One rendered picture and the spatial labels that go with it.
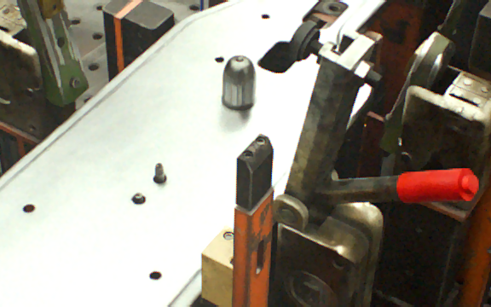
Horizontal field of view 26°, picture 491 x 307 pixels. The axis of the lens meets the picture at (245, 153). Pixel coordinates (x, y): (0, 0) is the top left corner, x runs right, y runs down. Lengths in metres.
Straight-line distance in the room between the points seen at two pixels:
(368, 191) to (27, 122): 0.41
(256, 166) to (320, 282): 0.20
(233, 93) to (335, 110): 0.26
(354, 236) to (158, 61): 0.32
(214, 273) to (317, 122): 0.14
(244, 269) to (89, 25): 0.91
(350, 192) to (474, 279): 0.38
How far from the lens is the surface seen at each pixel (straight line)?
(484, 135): 0.90
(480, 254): 1.10
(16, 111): 1.05
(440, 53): 0.89
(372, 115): 1.23
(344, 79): 0.69
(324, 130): 0.73
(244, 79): 0.95
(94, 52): 1.53
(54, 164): 0.93
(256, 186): 0.66
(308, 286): 0.84
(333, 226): 0.81
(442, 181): 0.72
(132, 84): 1.00
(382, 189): 0.75
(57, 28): 0.98
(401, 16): 1.26
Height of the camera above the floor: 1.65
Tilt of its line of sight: 44 degrees down
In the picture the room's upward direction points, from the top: 2 degrees clockwise
